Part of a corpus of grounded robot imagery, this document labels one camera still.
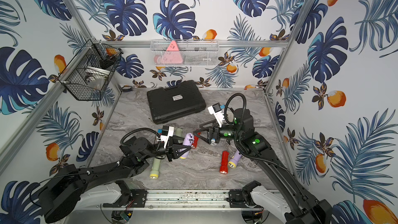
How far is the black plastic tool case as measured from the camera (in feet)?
3.33

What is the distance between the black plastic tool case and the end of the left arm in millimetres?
365

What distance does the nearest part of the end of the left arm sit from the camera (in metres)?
0.63
